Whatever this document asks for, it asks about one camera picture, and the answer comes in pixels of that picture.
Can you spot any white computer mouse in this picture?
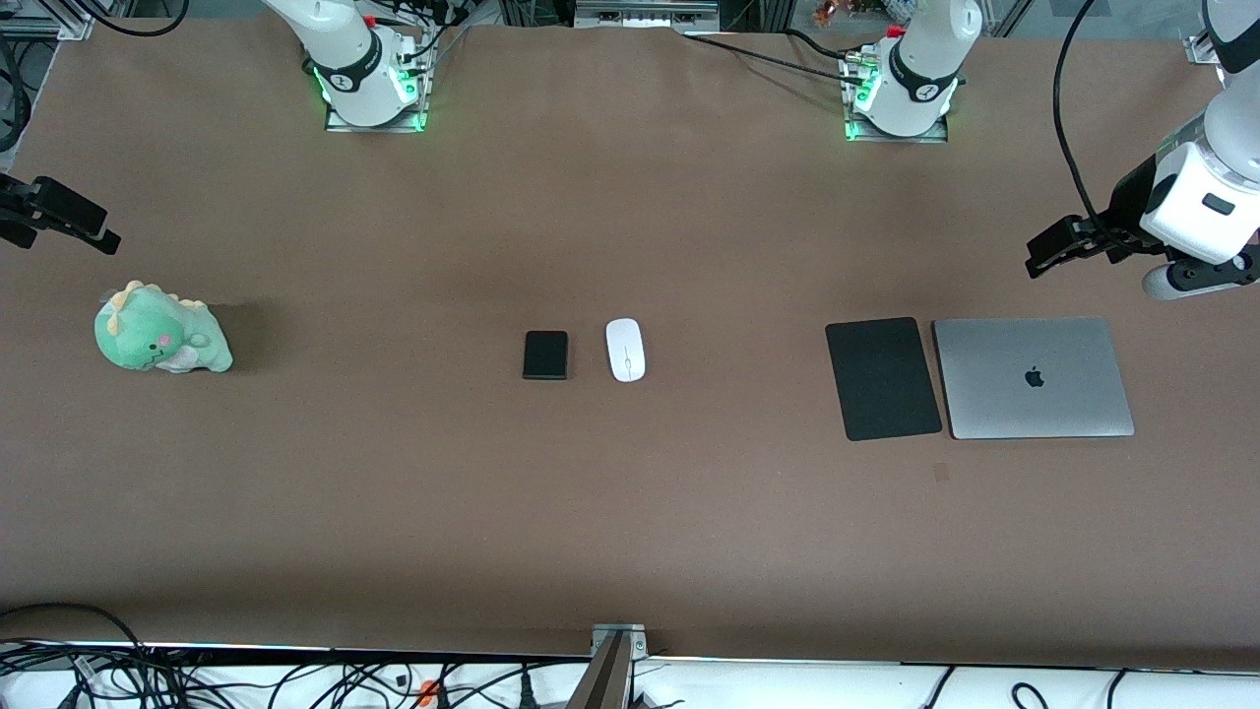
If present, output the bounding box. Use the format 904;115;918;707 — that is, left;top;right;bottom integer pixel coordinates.
604;317;648;383

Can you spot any silver laptop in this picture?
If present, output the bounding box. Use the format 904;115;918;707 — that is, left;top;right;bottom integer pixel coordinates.
932;316;1136;440

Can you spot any black table cable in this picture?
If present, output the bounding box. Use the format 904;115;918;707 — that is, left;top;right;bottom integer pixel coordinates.
683;32;869;88

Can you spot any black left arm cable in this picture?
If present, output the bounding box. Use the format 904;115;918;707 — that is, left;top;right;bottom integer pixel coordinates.
1051;0;1133;247

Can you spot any aluminium frame bracket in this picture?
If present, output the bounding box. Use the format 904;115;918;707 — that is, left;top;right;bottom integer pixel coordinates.
574;0;721;29

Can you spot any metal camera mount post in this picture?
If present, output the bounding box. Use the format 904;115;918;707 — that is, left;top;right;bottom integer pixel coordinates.
566;622;651;709

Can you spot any green dinosaur plush toy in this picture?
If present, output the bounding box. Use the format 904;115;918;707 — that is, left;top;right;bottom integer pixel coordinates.
94;281;234;374

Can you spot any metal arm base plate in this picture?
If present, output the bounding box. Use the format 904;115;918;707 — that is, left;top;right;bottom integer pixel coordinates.
324;103;427;134
844;116;951;145

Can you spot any black phone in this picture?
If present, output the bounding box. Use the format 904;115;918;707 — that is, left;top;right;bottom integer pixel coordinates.
522;331;570;381

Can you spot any black looped floor cable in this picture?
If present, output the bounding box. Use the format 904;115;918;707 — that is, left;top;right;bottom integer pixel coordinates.
0;602;151;709

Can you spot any black mouse pad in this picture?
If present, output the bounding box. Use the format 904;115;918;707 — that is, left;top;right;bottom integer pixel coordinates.
825;316;944;442

